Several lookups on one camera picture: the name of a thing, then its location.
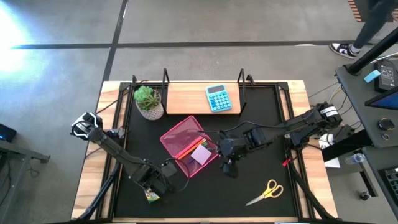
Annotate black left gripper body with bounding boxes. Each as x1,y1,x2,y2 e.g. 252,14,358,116
136,164,170,189

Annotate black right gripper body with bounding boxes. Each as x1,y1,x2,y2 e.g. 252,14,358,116
217,136,246,160

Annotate yellow green crayon box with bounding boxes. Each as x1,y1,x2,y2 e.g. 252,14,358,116
144,187,161,205

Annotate pale purple sticky note pad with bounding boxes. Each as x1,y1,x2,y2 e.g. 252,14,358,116
190,144,213,166

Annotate yellow handled scissors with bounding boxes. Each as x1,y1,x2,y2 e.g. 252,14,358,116
244,179,284,207

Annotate orange pencil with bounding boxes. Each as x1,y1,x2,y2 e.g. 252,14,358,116
177,139,206,160

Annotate pink transparent pencil case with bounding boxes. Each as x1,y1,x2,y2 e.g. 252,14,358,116
159,115,220,179

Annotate light blue calculator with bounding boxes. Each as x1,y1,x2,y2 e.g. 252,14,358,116
205,83,233,113

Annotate white patterned plant pot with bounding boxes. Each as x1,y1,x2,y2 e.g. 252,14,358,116
135,99,165,121

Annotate wooden shelf with black legs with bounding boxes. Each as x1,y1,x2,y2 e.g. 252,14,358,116
160,67,249,118

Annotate green succulent plant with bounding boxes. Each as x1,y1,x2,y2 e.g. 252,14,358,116
133,85,161,112

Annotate white paper sheet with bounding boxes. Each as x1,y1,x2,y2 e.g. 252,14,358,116
325,157,341,169

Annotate clear water bottle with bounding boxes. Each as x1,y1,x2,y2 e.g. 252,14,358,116
344,152,367,166

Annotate grey side desk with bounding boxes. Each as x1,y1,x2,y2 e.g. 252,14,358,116
335,52,398,149

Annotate grey metal table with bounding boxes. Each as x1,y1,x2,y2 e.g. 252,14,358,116
0,139,50,224

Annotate grey keyboard desk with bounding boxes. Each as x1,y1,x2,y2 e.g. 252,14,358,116
360,145,398,224

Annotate black device with blue light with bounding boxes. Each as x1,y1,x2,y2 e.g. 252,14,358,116
0,123,18,143

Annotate round black puck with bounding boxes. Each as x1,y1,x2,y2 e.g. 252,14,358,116
377,118,396,131

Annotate black keyboard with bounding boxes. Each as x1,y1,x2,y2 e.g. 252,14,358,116
381,166,398,202

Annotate blue sticky note block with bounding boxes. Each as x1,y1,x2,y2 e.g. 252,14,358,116
363,69,382,83

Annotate computer monitor with blue screen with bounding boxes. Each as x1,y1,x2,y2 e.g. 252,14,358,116
364,90,398,111

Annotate black monitor pole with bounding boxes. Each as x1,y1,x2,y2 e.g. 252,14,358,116
346,26,398,76

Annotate black power adapter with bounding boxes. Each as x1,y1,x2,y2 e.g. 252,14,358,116
374,58,397,93

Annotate person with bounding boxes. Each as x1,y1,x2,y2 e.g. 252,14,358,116
329,0,398,60

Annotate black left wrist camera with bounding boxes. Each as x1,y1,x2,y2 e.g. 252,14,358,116
161,161,178,178

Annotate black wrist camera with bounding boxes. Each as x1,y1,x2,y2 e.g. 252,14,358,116
244,127,267,147
161,161,178,178

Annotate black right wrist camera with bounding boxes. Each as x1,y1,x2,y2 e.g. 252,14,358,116
244,127,267,147

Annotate black camera cable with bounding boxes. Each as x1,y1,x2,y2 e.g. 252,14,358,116
197,119,315,136

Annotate black aluminium table frame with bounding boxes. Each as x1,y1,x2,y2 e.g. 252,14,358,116
74,73,340,224

